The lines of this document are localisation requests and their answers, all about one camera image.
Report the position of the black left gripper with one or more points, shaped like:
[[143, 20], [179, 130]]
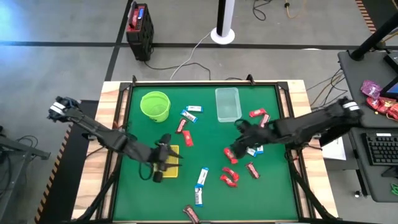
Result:
[[162, 155]]

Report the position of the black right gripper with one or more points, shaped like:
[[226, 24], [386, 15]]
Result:
[[255, 135]]

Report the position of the red KitKat candy bar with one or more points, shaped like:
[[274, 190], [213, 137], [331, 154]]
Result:
[[257, 113], [228, 181], [187, 138], [231, 157], [230, 174]]

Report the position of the yellow slotted plastic basket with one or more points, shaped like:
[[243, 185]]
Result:
[[173, 172]]

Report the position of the white and blue candy bar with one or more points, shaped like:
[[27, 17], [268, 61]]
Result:
[[202, 177], [252, 152], [194, 109], [198, 196], [189, 116]]

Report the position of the brown candy bar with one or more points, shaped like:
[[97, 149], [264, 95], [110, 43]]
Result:
[[181, 126], [252, 170], [191, 214]]

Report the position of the red candy bar pair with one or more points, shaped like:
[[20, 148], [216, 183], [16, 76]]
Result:
[[264, 120]]

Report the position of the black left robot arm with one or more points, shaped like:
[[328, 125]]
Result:
[[102, 133]]

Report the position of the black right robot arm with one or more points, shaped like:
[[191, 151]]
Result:
[[311, 124]]

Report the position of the red candy bag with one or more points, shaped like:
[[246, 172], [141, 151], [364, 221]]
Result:
[[387, 107], [372, 103]]

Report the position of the purple candy bag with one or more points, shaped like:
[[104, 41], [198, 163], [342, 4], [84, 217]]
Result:
[[371, 89]]

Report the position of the clear plastic container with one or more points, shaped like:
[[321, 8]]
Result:
[[228, 104]]

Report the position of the green table mat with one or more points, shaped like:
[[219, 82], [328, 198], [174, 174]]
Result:
[[217, 199]]

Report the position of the lime green plastic bucket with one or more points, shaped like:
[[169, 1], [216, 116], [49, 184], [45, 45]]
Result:
[[155, 107]]

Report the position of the black clamp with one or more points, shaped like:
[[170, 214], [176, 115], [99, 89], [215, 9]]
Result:
[[134, 80], [250, 79]]

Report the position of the white paper sheet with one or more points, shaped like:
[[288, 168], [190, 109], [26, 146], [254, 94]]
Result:
[[335, 150]]

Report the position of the black hazard-striped floor mat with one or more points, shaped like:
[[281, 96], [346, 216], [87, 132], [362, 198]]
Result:
[[68, 186]]

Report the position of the white pole stand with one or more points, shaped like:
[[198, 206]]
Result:
[[223, 31]]

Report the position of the black and red toolbox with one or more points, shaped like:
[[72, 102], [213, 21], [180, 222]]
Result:
[[140, 31]]

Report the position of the black keyboard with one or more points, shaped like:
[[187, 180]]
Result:
[[382, 149]]

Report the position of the grey side desk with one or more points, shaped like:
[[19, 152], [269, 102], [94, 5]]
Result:
[[360, 74]]

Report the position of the black slanted pole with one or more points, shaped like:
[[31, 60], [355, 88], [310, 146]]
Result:
[[376, 37]]

